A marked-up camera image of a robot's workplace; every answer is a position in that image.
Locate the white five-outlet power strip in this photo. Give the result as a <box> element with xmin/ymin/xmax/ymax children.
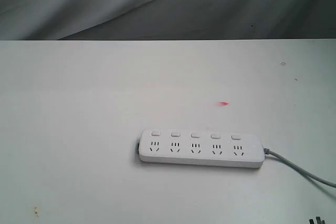
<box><xmin>138</xmin><ymin>129</ymin><xmax>265</xmax><ymax>168</ymax></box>

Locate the black object at bottom edge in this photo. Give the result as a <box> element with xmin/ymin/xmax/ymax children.
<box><xmin>309</xmin><ymin>216</ymin><xmax>326</xmax><ymax>224</ymax></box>

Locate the grey power cord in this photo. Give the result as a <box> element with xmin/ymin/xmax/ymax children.
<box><xmin>263</xmin><ymin>147</ymin><xmax>336</xmax><ymax>187</ymax></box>

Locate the grey backdrop cloth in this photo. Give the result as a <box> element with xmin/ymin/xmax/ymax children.
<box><xmin>1</xmin><ymin>0</ymin><xmax>335</xmax><ymax>40</ymax></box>

